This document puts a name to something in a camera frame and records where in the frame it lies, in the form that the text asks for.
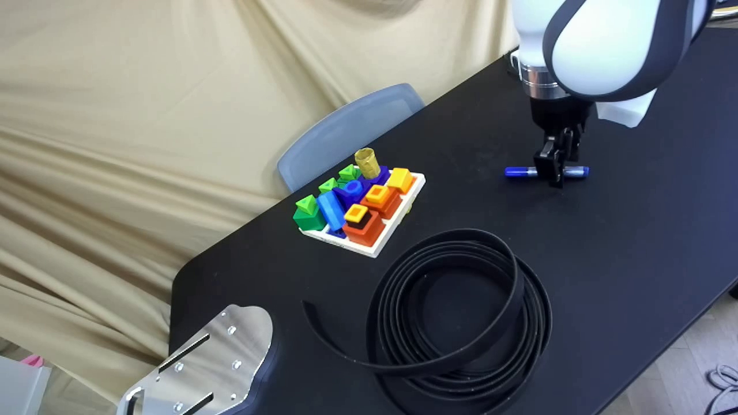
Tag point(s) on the long blue block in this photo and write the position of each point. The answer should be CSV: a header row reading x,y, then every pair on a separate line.
x,y
330,211

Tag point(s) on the beige backdrop cloth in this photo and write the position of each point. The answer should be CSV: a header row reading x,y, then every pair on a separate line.
x,y
152,140

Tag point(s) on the dark blue round block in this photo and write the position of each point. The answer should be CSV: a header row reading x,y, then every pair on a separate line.
x,y
354,192

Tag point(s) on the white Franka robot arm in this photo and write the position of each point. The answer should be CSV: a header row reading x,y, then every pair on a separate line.
x,y
601,43

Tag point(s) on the silver metal plate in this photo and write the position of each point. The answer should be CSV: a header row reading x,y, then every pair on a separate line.
x,y
208,361

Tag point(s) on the red block with yellow cap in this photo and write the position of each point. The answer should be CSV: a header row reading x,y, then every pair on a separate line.
x,y
363,224

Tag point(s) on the grey chair backrest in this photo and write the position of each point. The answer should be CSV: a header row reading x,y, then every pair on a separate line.
x,y
347,134

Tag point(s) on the grey bin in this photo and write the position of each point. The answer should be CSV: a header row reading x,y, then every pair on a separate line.
x,y
20,388

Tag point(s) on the coiled black rubber strip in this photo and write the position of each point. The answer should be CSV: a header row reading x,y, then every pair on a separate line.
x,y
461,324

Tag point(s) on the colourful toy block tray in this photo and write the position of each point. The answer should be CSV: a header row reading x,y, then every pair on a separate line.
x,y
392,222

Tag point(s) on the yellow cylinder block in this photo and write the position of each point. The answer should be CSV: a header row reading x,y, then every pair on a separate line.
x,y
368,162

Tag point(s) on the green block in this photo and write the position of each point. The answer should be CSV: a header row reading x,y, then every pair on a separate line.
x,y
327,186
349,173
307,214

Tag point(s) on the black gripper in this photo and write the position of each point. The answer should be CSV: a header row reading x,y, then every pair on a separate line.
x,y
559,116

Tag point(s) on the yellow square block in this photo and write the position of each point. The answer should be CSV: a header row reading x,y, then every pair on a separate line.
x,y
399,179

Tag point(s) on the orange square block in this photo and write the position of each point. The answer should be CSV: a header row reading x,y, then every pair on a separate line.
x,y
378,200

